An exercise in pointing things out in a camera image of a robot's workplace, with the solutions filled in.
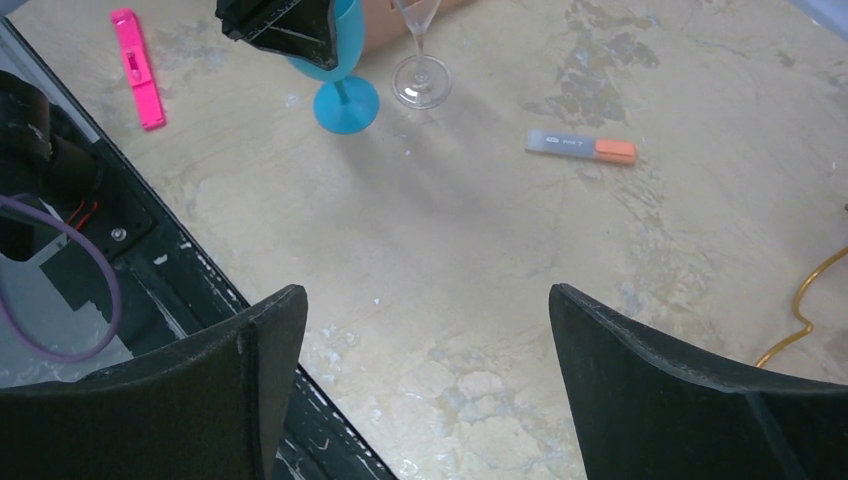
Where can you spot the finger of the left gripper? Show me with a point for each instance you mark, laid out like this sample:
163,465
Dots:
302,29

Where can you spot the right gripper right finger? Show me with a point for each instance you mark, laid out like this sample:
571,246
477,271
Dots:
646,405

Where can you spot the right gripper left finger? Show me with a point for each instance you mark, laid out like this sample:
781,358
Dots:
209,406

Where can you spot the blue wine glass front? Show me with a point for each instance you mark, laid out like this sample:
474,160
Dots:
345,104

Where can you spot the clear wine glass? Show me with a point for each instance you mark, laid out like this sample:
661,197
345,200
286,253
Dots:
420,81

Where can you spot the pink plastic clip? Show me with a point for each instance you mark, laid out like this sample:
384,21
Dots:
138,69

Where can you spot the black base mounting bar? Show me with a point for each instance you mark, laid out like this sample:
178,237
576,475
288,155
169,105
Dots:
170,287

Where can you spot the grey orange highlighter marker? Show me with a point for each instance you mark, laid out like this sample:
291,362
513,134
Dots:
581,147

